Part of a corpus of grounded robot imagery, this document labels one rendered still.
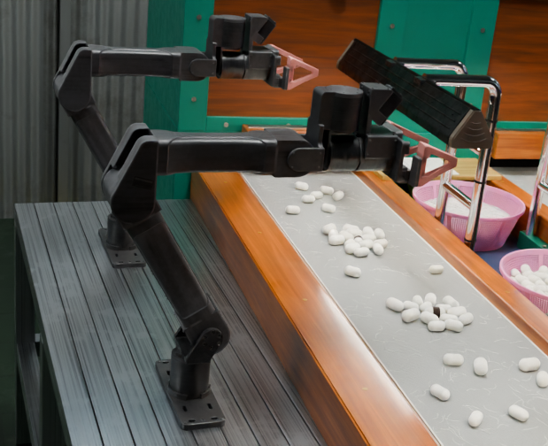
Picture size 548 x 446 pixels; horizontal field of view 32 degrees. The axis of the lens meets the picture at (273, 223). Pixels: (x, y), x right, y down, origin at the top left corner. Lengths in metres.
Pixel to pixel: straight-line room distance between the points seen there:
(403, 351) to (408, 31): 1.09
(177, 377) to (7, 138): 2.56
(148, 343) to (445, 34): 1.23
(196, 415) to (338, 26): 1.23
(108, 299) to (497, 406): 0.77
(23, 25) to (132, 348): 2.35
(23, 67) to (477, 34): 1.97
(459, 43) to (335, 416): 1.36
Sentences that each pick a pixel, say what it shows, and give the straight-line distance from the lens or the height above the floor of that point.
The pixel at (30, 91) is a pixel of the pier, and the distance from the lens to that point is 3.96.
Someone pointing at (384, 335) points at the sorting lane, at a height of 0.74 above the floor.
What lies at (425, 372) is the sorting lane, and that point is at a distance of 1.59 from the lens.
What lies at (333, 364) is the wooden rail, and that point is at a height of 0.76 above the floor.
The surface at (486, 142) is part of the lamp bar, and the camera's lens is 1.75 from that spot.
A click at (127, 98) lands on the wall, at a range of 4.11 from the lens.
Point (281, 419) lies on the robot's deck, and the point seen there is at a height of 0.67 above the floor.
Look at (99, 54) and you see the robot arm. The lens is 1.94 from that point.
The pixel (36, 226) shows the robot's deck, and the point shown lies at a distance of 2.22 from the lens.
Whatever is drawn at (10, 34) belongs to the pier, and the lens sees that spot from 3.90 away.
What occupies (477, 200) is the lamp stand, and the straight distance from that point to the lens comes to 2.05.
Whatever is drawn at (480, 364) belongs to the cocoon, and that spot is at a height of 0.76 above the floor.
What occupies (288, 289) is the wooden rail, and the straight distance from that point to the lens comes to 1.74.
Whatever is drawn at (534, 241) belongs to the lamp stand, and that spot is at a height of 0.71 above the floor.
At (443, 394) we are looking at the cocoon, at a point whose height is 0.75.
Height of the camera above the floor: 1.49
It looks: 21 degrees down
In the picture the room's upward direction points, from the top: 6 degrees clockwise
